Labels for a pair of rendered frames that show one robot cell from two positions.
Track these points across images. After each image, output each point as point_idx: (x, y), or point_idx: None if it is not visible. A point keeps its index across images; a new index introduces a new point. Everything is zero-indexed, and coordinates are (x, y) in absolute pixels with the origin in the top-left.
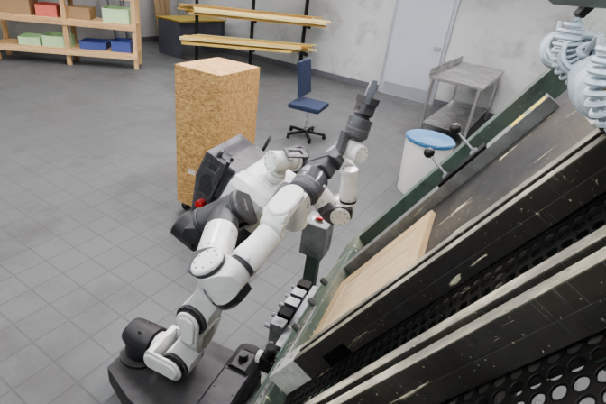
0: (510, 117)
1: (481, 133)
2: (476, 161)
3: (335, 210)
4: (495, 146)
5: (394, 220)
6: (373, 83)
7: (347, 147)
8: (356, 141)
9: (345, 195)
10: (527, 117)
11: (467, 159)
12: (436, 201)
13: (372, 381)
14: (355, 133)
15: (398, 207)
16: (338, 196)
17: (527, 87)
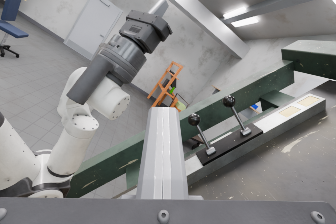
0: (237, 98)
1: (213, 104)
2: (249, 144)
3: (37, 195)
4: (271, 133)
5: (105, 170)
6: (165, 5)
7: (99, 89)
8: (117, 82)
9: (65, 164)
10: (305, 113)
11: (240, 139)
12: (193, 180)
13: None
14: (123, 69)
15: (114, 158)
16: (45, 155)
17: (248, 78)
